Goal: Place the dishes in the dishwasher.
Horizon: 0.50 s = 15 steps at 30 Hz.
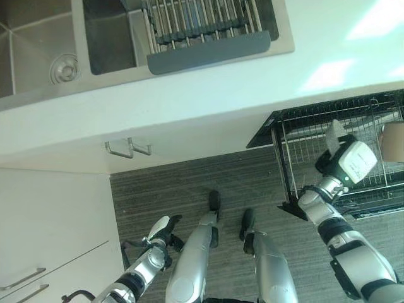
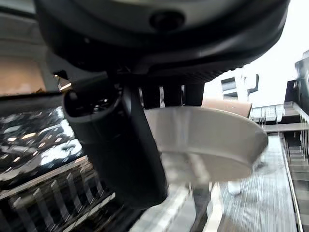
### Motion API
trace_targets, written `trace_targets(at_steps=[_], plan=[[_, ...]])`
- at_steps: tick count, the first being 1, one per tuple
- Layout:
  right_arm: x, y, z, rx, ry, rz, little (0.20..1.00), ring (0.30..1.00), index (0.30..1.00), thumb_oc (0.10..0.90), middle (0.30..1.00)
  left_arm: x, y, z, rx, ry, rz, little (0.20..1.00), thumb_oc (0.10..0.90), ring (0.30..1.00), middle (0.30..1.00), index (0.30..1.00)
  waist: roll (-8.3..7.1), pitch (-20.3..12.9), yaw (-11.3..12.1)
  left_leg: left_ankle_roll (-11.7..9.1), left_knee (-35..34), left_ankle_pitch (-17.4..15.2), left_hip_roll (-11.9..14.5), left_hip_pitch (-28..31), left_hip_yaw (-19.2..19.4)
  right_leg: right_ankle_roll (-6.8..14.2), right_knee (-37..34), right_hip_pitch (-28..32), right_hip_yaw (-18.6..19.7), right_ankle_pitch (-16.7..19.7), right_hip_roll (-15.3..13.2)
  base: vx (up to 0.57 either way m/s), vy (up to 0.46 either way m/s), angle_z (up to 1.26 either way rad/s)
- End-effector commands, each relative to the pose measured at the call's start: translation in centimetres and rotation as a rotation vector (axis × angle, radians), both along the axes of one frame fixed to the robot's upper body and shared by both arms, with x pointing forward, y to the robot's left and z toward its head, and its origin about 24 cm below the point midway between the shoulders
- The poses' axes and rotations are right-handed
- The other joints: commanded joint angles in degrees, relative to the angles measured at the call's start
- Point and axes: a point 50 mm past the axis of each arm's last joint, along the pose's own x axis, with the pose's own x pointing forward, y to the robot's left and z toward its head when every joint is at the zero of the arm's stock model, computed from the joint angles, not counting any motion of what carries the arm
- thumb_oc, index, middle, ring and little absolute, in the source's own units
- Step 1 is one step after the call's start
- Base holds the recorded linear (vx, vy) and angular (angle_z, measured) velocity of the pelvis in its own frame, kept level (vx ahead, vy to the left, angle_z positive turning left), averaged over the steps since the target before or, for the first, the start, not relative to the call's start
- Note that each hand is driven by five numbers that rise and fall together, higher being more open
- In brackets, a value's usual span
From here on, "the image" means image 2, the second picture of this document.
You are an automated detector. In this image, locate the beige round plate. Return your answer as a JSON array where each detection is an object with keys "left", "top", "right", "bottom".
[{"left": 144, "top": 105, "right": 269, "bottom": 182}]

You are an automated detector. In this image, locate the dark machine cabinet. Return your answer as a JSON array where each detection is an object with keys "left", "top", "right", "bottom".
[{"left": 284, "top": 49, "right": 309, "bottom": 110}]

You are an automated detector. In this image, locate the person's foot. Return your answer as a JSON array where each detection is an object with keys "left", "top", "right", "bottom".
[{"left": 227, "top": 180, "right": 242, "bottom": 196}]

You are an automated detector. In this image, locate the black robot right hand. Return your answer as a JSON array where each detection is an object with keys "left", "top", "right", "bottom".
[{"left": 33, "top": 0, "right": 290, "bottom": 210}]

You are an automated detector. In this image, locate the brown cardboard box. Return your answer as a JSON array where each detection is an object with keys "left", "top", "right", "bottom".
[{"left": 201, "top": 97, "right": 253, "bottom": 119}]

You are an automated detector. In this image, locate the glossy black countertop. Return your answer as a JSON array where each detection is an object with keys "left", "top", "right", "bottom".
[{"left": 0, "top": 93, "right": 85, "bottom": 190}]

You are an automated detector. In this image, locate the dishwasher wire rack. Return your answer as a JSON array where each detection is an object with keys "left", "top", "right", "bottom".
[{"left": 0, "top": 154, "right": 145, "bottom": 232}]

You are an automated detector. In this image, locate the metal shelf rack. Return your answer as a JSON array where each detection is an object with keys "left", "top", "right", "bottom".
[{"left": 250, "top": 101, "right": 309, "bottom": 184}]

